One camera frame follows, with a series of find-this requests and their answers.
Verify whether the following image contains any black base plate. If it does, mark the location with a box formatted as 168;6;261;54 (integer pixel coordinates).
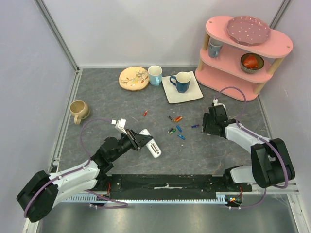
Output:
91;174;252;192

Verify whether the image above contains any aluminium frame rail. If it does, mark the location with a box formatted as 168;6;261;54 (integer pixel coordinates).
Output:
34;0;80;73

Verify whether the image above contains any red cup in bowl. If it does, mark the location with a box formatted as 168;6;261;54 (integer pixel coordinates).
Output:
242;54;258;69

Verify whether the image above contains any purple dotted plate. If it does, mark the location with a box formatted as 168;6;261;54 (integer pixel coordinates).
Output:
226;16;271;46

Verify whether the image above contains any white square plate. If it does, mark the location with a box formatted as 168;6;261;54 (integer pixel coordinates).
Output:
162;71;204;104

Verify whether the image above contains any white remote control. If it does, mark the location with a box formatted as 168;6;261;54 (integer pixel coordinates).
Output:
140;129;162;158

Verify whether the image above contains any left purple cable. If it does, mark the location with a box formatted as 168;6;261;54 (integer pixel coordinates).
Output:
23;117;129;219

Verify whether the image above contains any slotted cable duct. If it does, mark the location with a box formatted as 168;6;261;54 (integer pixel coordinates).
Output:
63;192;243;204

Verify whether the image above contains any blue grey mug on shelf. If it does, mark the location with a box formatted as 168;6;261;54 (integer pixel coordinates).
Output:
208;38;223;58

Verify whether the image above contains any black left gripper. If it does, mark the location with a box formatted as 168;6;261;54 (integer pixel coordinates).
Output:
110;128;153;161

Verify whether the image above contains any purple cable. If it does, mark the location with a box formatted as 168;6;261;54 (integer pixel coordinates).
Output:
23;117;129;219
213;86;291;211

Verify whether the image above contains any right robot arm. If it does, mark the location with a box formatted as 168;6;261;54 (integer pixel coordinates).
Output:
202;105;295;191

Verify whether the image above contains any beige floral plate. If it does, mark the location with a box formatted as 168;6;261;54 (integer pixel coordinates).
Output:
119;67;149;91

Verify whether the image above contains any beige mug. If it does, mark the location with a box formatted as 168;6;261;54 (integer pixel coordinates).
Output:
69;100;90;125

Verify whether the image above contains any pink three-tier shelf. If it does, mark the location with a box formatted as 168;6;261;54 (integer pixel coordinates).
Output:
195;16;293;101

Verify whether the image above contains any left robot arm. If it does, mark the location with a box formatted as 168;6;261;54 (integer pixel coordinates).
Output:
17;129;155;223

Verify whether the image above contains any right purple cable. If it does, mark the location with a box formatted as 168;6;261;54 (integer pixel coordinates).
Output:
213;86;291;211

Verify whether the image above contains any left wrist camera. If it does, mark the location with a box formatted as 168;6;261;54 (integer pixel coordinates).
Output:
111;118;127;134

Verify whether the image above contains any light blue mug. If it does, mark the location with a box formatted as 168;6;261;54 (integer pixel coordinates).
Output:
148;65;162;86

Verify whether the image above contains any dark blue mug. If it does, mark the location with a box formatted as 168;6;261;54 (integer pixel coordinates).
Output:
170;72;191;93

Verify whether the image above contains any dark patterned bowl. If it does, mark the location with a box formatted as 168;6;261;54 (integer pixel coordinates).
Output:
240;53;265;74

